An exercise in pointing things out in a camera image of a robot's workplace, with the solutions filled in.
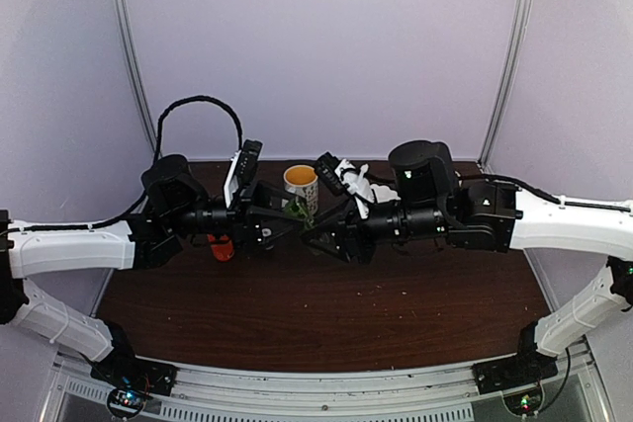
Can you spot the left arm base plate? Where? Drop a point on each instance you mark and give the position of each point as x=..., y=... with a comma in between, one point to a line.
x=144, y=376

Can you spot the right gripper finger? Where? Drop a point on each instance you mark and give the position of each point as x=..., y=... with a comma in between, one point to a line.
x=330, y=241
x=335, y=212

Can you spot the right aluminium frame post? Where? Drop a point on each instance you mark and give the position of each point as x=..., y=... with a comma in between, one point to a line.
x=519, y=25

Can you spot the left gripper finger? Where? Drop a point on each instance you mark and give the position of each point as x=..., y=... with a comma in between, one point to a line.
x=269, y=199
x=274, y=229

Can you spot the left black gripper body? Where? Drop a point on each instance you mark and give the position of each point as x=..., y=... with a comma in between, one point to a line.
x=236, y=218

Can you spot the left aluminium frame post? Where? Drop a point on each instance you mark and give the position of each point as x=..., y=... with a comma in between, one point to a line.
x=124, y=26

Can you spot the orange pill bottle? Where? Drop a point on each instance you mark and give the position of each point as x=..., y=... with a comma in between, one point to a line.
x=222, y=247

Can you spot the aluminium front rail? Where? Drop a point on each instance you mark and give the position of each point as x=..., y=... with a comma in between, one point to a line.
x=441, y=393

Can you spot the white mug yellow inside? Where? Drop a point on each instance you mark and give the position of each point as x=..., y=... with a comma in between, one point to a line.
x=302, y=180

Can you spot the aluminium frame post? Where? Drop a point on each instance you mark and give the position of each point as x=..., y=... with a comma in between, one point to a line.
x=519, y=25
x=124, y=26

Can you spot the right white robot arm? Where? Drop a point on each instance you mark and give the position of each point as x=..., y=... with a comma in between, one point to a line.
x=429, y=199

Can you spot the green weekly pill organizer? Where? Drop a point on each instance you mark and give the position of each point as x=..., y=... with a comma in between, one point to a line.
x=298, y=208

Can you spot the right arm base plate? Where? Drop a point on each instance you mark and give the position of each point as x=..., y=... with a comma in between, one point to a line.
x=509, y=373

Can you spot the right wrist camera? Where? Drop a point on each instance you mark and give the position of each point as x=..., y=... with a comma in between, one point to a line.
x=341, y=177

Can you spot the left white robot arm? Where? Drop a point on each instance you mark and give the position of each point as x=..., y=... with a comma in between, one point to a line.
x=174, y=205

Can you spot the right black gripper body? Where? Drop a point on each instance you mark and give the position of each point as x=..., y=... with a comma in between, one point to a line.
x=362, y=248

